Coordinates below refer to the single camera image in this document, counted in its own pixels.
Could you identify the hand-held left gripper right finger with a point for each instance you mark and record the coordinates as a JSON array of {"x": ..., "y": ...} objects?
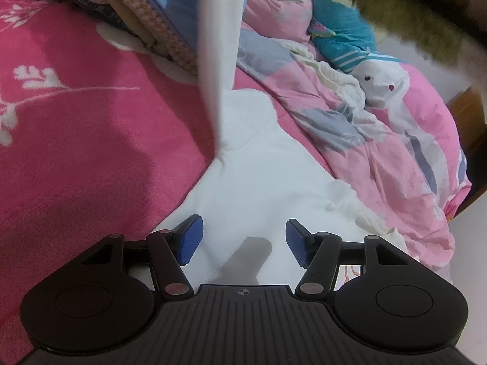
[{"x": 298, "y": 243}]

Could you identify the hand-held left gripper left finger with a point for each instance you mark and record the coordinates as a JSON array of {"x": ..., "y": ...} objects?
[{"x": 190, "y": 241}]

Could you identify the white sweatshirt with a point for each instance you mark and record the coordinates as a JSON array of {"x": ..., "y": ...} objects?
[{"x": 266, "y": 167}]

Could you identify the pink printed duvet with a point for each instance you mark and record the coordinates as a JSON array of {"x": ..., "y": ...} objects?
[{"x": 399, "y": 152}]

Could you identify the pink floral bed blanket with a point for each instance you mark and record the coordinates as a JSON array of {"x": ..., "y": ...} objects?
[{"x": 95, "y": 140}]

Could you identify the cream knitted sweater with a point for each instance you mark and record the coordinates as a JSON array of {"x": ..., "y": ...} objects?
[{"x": 338, "y": 80}]

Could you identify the houndstooth patterned blanket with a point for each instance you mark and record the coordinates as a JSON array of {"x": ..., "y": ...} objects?
[{"x": 167, "y": 45}]

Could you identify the teal plush toy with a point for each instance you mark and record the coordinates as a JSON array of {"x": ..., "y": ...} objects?
[{"x": 342, "y": 26}]

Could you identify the blue folded cloth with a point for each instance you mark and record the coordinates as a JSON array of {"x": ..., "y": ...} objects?
[{"x": 171, "y": 7}]

